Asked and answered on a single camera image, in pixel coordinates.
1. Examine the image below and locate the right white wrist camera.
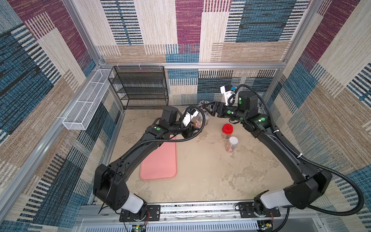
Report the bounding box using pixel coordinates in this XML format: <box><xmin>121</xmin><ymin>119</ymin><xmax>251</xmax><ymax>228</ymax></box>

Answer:
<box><xmin>220</xmin><ymin>84</ymin><xmax>236</xmax><ymax>106</ymax></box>

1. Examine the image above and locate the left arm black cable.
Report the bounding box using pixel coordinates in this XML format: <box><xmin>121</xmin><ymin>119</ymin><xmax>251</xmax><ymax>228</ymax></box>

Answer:
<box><xmin>121</xmin><ymin>105</ymin><xmax>206</xmax><ymax>160</ymax></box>

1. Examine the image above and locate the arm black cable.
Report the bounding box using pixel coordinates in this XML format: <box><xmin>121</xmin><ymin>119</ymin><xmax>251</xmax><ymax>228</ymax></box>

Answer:
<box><xmin>234</xmin><ymin>84</ymin><xmax>365</xmax><ymax>232</ymax></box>
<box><xmin>121</xmin><ymin>105</ymin><xmax>206</xmax><ymax>160</ymax></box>

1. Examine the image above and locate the black wire shelf rack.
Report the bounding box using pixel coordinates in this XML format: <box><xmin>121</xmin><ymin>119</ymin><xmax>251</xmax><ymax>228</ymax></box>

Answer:
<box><xmin>108</xmin><ymin>66</ymin><xmax>169</xmax><ymax>110</ymax></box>

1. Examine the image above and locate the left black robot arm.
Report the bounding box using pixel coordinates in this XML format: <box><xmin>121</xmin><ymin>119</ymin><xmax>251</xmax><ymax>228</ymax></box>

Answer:
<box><xmin>93</xmin><ymin>106</ymin><xmax>205</xmax><ymax>217</ymax></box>

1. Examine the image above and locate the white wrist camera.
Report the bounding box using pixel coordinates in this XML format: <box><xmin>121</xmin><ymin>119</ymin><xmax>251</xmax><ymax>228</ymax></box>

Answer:
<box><xmin>220</xmin><ymin>84</ymin><xmax>236</xmax><ymax>106</ymax></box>
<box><xmin>182</xmin><ymin>108</ymin><xmax>199</xmax><ymax>127</ymax></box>

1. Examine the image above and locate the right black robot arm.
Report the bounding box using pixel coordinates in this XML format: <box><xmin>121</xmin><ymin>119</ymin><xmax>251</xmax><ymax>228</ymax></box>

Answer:
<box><xmin>200</xmin><ymin>90</ymin><xmax>332</xmax><ymax>216</ymax></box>

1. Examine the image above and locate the white lid candy jar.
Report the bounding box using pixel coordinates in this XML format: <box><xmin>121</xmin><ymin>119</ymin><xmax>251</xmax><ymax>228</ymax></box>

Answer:
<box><xmin>225</xmin><ymin>136</ymin><xmax>239</xmax><ymax>153</ymax></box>

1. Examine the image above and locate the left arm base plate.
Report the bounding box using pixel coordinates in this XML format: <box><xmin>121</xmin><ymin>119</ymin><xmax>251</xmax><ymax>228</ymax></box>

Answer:
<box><xmin>119</xmin><ymin>205</ymin><xmax>161</xmax><ymax>222</ymax></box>

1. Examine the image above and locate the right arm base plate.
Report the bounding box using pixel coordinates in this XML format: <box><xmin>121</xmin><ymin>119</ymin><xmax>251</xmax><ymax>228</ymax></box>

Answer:
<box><xmin>234</xmin><ymin>201</ymin><xmax>281</xmax><ymax>218</ymax></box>

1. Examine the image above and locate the white wire mesh basket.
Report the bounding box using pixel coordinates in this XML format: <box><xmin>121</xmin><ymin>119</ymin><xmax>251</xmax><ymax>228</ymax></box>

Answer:
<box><xmin>62</xmin><ymin>69</ymin><xmax>111</xmax><ymax>131</ymax></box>

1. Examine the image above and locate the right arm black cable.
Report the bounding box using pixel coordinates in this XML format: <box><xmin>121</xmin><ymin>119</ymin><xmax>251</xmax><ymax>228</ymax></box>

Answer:
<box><xmin>234</xmin><ymin>84</ymin><xmax>365</xmax><ymax>232</ymax></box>

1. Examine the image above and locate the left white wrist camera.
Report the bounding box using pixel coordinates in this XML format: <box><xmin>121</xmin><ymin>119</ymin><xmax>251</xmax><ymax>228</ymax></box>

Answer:
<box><xmin>182</xmin><ymin>108</ymin><xmax>199</xmax><ymax>127</ymax></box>

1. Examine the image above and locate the pink plastic tray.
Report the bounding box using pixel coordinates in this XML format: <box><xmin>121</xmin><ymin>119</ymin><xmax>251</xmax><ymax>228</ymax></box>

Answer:
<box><xmin>140</xmin><ymin>142</ymin><xmax>178</xmax><ymax>181</ymax></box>

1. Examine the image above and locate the red lid candy jar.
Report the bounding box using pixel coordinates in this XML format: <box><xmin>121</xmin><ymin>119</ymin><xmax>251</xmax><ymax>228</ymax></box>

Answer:
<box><xmin>221</xmin><ymin>124</ymin><xmax>233</xmax><ymax>140</ymax></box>

